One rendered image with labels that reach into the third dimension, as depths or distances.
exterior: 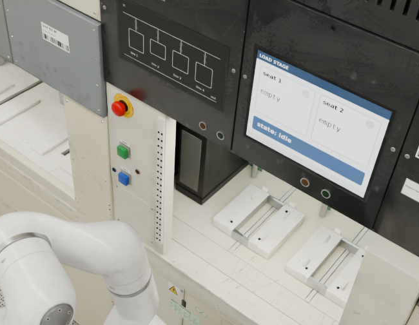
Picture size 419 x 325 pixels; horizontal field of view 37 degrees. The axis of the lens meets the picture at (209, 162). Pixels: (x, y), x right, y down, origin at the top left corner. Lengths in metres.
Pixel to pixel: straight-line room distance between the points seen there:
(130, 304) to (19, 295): 0.28
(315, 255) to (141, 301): 0.78
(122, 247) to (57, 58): 0.74
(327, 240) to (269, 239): 0.18
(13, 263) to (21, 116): 1.41
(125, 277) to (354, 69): 0.54
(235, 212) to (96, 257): 0.93
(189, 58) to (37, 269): 0.57
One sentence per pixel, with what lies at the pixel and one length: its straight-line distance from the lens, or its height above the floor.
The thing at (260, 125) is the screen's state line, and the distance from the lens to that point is 1.28.
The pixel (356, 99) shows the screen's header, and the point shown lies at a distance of 1.13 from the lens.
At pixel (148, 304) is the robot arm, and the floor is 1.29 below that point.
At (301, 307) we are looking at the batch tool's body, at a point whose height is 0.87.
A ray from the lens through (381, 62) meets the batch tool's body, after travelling 1.07.
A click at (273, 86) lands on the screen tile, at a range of 1.21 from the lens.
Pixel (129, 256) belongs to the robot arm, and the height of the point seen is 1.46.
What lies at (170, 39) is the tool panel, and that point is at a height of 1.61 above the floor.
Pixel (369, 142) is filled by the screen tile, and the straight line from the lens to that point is 1.16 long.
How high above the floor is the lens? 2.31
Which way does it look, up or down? 42 degrees down
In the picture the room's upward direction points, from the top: 5 degrees clockwise
